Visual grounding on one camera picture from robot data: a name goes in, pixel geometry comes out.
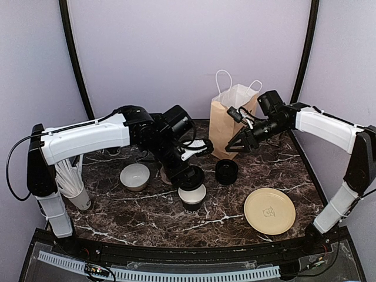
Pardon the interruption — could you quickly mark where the white cable duct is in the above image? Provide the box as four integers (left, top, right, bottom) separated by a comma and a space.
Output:
37, 251, 281, 281

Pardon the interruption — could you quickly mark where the stack of black lids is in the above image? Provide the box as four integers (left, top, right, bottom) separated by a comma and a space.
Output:
215, 159, 239, 185

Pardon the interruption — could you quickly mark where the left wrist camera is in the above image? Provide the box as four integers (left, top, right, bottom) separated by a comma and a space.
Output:
179, 139, 214, 161

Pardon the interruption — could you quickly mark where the yellow plate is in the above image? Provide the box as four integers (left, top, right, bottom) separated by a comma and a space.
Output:
244, 188, 296, 236

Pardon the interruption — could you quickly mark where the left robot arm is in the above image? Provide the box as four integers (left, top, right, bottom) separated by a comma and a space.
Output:
26, 105, 213, 256

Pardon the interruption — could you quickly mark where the right black frame post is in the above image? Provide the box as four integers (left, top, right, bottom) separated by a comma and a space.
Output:
290, 0, 320, 103

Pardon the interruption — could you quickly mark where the cup of wrapped straws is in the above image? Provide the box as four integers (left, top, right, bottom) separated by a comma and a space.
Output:
55, 159, 91, 210

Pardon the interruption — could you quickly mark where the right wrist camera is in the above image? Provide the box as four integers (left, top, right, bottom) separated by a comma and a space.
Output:
227, 106, 253, 129

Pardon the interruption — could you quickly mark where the cardboard cup carrier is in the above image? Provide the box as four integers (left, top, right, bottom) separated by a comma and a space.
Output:
160, 167, 172, 185

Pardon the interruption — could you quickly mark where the white ceramic bowl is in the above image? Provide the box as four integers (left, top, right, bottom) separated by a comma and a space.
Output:
119, 163, 150, 192

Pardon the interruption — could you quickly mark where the left black frame post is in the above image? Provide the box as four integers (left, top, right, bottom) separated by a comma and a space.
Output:
58, 0, 95, 120

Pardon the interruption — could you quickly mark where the brown paper bag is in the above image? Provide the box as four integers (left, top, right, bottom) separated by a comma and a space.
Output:
209, 69, 263, 160

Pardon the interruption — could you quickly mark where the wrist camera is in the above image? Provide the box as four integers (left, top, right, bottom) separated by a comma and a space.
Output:
179, 139, 214, 161
227, 106, 253, 129

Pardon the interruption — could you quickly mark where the black front rail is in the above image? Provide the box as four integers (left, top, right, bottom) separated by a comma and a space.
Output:
35, 227, 347, 267

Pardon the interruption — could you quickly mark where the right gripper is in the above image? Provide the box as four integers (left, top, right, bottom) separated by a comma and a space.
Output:
226, 116, 288, 153

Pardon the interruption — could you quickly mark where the black frame post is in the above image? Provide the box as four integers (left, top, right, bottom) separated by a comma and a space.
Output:
58, 0, 95, 120
290, 0, 320, 103

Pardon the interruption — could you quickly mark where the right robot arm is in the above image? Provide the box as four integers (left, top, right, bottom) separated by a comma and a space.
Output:
226, 90, 375, 255

